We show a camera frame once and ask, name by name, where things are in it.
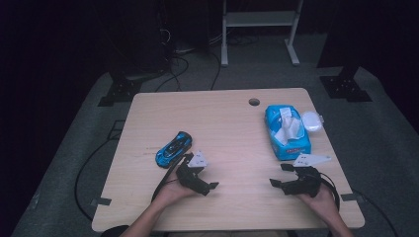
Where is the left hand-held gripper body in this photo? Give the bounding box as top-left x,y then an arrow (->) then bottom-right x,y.
176,150 -> 210,194

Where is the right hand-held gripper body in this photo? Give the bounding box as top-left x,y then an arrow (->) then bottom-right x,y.
282,153 -> 332,198

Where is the blue wet wipe pack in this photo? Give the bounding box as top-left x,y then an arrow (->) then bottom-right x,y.
264,104 -> 312,162

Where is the blue toy car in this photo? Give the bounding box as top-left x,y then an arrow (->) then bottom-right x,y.
154,130 -> 194,169

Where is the white wet wipe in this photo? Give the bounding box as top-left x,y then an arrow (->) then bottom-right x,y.
273,107 -> 302,146

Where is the person's left hand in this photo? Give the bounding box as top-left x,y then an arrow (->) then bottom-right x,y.
157,180 -> 198,209

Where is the person's right hand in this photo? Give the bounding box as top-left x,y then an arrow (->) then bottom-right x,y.
295,185 -> 336,216

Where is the clear plastic lid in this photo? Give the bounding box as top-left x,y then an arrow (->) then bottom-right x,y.
300,111 -> 325,133

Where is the black stand base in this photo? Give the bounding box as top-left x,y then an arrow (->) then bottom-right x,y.
97,70 -> 146,108
319,65 -> 374,103

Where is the left hand-held gripper cable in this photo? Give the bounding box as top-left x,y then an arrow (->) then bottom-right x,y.
150,152 -> 196,202

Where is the hand-held gripper cable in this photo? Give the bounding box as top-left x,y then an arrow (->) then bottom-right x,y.
150,152 -> 196,202
317,172 -> 341,211

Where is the right hand-held gripper cable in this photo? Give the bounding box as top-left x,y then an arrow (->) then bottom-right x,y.
317,172 -> 341,211

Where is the thin black floor cable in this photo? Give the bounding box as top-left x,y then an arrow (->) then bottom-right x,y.
352,189 -> 400,237

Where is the bundle of black floor cables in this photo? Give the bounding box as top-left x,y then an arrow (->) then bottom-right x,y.
154,26 -> 225,93

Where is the long black floor cable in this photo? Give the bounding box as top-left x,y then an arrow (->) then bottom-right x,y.
74,137 -> 115,221

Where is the white metal stand frame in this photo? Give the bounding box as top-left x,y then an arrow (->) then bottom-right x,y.
220,0 -> 304,68

